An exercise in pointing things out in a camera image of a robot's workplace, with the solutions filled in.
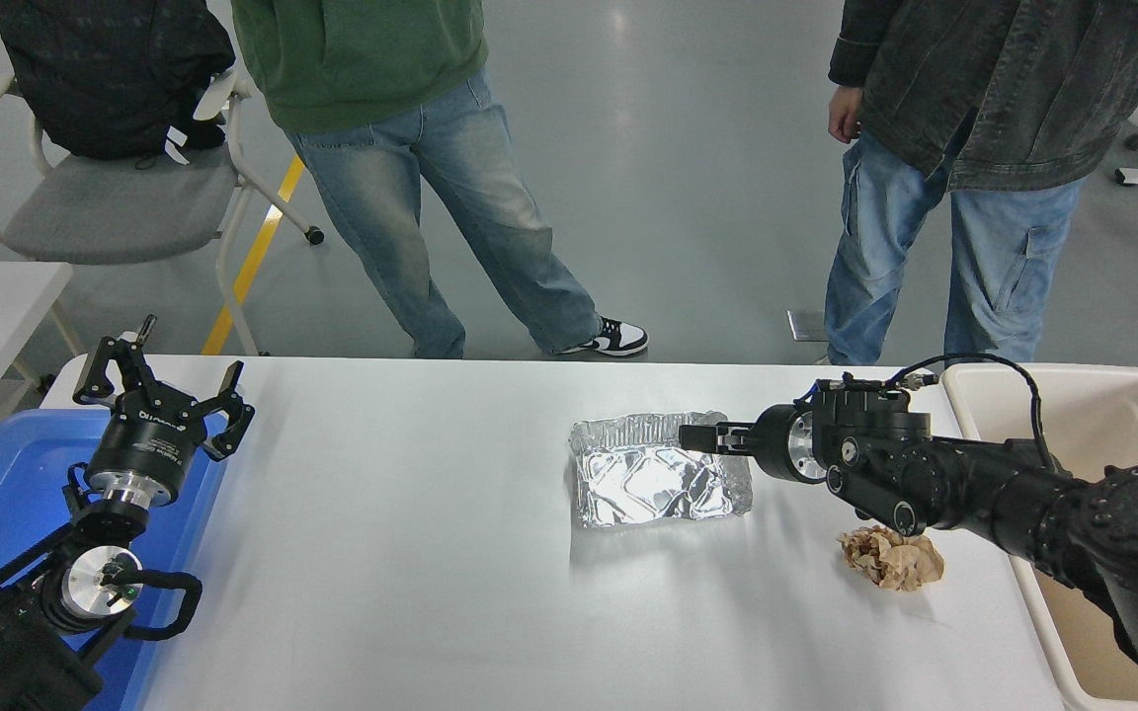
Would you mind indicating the blue plastic tray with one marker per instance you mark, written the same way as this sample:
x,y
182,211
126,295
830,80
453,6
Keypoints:
x,y
6,494

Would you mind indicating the person's hand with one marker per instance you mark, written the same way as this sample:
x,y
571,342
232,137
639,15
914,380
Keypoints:
x,y
844,117

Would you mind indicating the person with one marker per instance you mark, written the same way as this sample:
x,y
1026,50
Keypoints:
x,y
371,49
1004,79

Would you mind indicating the large pale bin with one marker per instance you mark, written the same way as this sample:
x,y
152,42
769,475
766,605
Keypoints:
x,y
1093,415

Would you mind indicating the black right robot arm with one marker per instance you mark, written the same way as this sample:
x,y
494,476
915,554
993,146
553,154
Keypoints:
x,y
1023,494

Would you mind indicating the black backpack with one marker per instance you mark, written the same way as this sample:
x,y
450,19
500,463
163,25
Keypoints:
x,y
105,79

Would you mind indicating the grey white chair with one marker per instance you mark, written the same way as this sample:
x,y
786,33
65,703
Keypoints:
x,y
115,207

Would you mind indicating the silver floor outlet plate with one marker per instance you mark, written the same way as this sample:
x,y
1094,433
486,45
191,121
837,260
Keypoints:
x,y
804,326

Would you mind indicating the silver foil tray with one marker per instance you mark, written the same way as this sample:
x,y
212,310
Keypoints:
x,y
648,484

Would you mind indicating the tan paper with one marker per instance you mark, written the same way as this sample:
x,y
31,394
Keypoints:
x,y
890,565

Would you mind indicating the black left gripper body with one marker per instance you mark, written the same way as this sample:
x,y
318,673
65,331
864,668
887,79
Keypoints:
x,y
146,444

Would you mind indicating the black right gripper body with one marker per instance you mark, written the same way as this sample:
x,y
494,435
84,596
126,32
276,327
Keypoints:
x,y
774,444

